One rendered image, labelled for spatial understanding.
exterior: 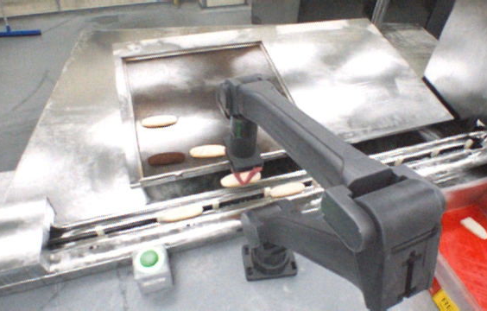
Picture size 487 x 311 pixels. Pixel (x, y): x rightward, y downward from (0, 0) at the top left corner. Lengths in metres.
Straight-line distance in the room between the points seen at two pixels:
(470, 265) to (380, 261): 0.64
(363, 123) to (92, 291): 0.87
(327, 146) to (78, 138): 0.91
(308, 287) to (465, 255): 0.41
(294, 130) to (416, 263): 0.21
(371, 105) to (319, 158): 0.79
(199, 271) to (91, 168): 0.46
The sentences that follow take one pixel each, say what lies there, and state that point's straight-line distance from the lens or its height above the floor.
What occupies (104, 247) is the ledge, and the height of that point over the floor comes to 0.86.
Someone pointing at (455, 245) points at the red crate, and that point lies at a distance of 1.00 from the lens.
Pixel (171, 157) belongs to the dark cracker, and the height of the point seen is 0.91.
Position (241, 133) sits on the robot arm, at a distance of 0.68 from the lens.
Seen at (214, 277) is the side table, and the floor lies 0.82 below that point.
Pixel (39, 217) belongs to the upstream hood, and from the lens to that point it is 0.86.
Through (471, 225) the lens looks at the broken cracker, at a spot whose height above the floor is 0.83.
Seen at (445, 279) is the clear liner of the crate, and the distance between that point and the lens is 0.82.
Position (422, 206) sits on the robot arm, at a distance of 0.36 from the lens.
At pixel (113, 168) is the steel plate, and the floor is 0.82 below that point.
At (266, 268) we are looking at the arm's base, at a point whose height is 0.87.
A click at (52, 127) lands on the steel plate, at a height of 0.82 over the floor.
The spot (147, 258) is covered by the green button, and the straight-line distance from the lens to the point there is 0.74.
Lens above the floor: 1.54
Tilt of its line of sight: 45 degrees down
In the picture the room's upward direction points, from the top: 3 degrees clockwise
